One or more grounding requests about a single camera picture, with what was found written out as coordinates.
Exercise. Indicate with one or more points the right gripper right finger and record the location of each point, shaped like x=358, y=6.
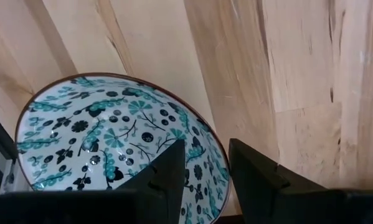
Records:
x=251, y=180

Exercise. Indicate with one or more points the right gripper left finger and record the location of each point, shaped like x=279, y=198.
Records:
x=170, y=174

